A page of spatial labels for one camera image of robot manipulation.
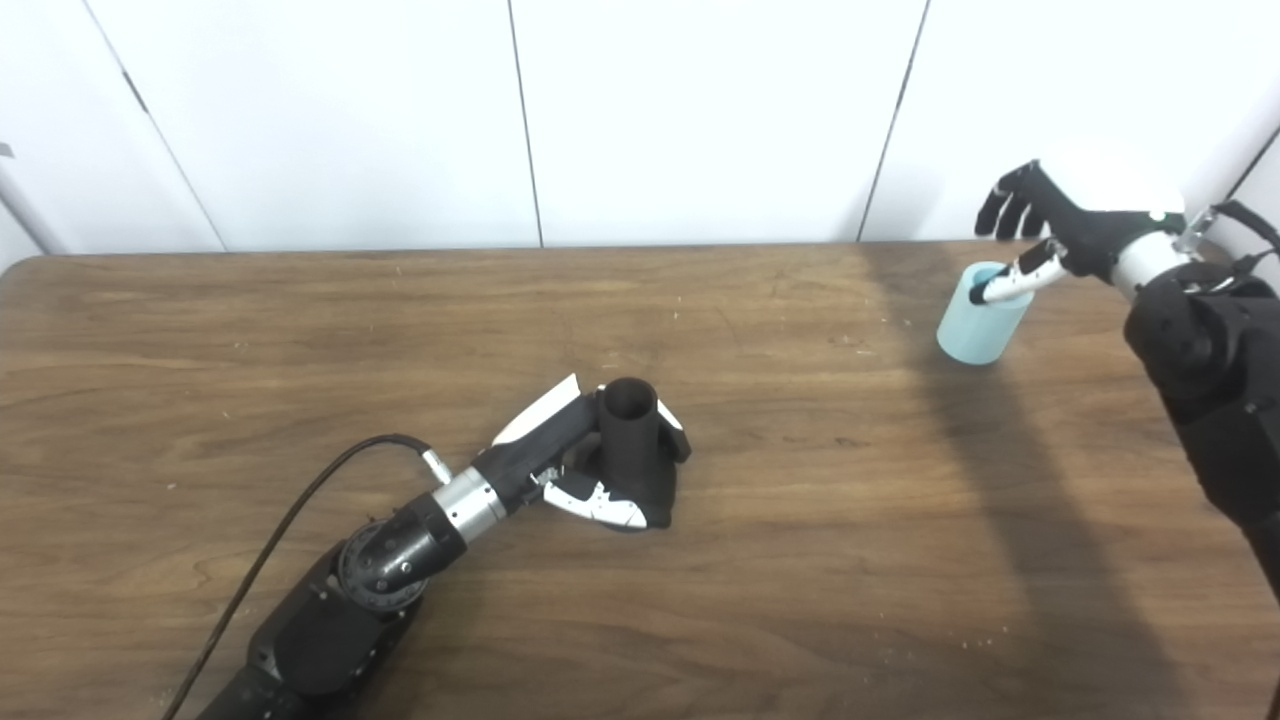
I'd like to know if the black and white right hand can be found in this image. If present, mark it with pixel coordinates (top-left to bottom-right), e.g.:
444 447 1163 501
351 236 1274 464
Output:
968 145 1186 306

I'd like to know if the black and white left hand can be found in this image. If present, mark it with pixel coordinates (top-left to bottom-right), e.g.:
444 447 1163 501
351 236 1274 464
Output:
470 373 693 531

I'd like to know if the light-blue hose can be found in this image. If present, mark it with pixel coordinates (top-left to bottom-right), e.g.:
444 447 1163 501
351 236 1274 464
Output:
936 261 1036 367

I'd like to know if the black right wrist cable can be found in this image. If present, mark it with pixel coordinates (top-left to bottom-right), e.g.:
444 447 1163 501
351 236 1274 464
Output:
1175 200 1280 291

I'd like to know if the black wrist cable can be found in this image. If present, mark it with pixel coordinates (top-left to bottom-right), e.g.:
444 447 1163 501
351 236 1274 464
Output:
1175 200 1280 291
160 433 453 720

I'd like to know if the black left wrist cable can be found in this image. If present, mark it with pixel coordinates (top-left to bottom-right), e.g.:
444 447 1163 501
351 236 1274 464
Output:
160 433 453 720

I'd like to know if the white corner post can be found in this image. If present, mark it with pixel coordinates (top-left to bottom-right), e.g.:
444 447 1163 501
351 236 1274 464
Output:
0 165 66 253

